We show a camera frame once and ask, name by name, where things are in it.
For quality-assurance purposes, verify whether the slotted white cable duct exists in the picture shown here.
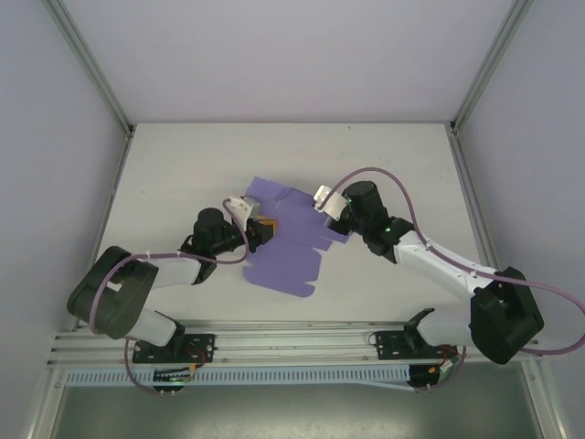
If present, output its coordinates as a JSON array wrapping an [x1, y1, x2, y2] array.
[[66, 363, 415, 390]]

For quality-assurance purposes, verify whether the aluminium frame leg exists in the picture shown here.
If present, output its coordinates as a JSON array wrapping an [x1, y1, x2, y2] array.
[[520, 360, 564, 439], [27, 365, 65, 439]]

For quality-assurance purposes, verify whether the black controller box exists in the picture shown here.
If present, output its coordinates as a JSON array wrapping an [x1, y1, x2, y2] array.
[[153, 368, 191, 394], [408, 364, 447, 393]]

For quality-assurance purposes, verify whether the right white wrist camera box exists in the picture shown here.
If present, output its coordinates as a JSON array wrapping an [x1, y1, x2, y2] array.
[[313, 184, 349, 220]]

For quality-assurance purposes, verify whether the aluminium table side rail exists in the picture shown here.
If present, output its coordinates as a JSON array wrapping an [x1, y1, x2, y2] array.
[[72, 130, 134, 331], [447, 130, 508, 275]]

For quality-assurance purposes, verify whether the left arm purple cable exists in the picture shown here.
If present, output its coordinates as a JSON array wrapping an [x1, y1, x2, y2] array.
[[90, 197, 257, 397]]

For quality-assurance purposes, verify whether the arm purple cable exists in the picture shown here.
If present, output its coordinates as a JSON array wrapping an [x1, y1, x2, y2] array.
[[90, 197, 257, 397], [314, 166, 585, 394]]

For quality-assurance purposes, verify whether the grey metal panel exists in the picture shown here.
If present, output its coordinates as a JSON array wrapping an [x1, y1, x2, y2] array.
[[54, 386, 545, 439]]

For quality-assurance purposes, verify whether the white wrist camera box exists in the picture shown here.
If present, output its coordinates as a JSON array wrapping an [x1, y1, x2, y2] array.
[[222, 195, 262, 225], [313, 184, 349, 220]]

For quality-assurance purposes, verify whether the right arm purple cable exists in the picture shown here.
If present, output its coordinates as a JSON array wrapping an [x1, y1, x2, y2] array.
[[314, 166, 585, 394]]

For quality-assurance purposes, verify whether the purple paper box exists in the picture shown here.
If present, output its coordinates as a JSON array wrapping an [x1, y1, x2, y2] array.
[[241, 176, 352, 299]]

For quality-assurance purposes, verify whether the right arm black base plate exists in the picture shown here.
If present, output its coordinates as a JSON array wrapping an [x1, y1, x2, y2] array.
[[374, 329, 458, 362]]

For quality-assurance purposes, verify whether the aluminium mounting rail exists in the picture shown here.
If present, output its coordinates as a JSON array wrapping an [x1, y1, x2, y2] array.
[[45, 319, 545, 367]]

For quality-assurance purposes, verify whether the aluminium frame post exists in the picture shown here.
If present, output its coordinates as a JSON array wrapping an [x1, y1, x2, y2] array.
[[43, 0, 136, 138], [450, 0, 536, 134]]

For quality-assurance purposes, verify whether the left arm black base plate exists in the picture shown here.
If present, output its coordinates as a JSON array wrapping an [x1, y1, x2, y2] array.
[[132, 333, 217, 366]]

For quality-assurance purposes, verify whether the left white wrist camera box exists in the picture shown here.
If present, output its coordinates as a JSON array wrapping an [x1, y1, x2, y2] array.
[[222, 195, 262, 225]]

